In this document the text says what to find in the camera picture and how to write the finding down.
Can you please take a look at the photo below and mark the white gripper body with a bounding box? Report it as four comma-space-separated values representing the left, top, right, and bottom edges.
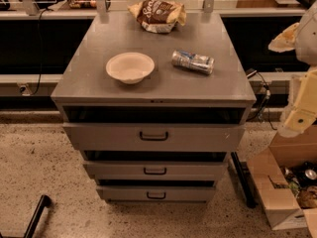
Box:
277, 66, 317, 138

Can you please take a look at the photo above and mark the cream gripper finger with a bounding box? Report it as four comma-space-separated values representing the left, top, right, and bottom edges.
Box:
268, 23, 299, 53

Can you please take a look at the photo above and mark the grey drawer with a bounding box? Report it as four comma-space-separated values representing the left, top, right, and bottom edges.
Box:
83, 161, 226, 180
63, 123, 245, 152
96, 185, 216, 202

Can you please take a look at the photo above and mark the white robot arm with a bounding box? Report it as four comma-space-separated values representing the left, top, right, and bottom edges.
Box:
268, 1, 317, 138

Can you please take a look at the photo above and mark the grey drawer cabinet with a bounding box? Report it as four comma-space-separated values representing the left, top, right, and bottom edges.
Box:
52, 12, 256, 188

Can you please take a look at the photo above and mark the grey bottom drawer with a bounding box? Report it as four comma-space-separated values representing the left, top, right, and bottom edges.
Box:
96, 185, 216, 202

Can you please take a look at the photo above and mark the grey top drawer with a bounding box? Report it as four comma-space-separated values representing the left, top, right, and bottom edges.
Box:
63, 123, 245, 152

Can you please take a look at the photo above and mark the can inside box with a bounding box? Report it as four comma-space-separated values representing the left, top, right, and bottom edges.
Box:
305, 170, 317, 180

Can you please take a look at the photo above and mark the crushed silver can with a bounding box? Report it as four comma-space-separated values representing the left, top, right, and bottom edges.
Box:
171, 50, 214, 75

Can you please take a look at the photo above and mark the cardboard box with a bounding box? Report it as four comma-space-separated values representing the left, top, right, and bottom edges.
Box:
247, 125, 317, 238

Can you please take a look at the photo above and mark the brown chip bag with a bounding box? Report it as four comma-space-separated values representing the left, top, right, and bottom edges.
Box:
128, 0, 186, 34

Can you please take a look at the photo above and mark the white paper bowl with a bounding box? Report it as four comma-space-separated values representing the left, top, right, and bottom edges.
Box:
106, 53, 155, 84

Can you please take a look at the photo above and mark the black bar on floor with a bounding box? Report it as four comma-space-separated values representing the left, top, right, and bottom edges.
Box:
0, 194, 53, 238

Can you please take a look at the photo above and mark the black cable right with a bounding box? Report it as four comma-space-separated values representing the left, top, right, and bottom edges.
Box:
246, 67, 278, 131

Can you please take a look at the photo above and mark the black cable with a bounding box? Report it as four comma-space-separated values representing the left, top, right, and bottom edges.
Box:
246, 67, 278, 131
30, 7, 53, 96

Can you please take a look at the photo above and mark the black cable left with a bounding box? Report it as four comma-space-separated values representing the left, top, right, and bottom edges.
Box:
30, 7, 53, 96

